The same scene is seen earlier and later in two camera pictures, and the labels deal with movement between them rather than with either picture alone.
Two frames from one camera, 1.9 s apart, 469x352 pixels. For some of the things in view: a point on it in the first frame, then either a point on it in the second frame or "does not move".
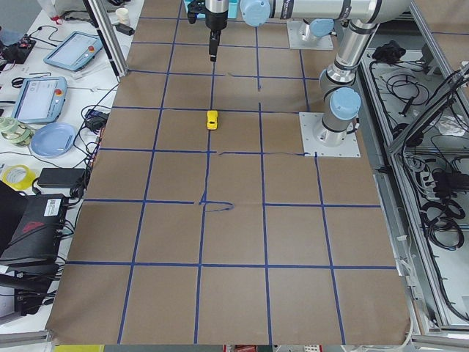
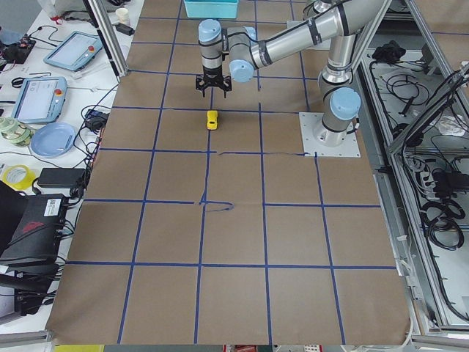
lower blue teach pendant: x=40 y=100 does not move
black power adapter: x=60 y=177 does not move
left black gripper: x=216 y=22 → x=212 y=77
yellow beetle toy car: x=212 y=119 does not move
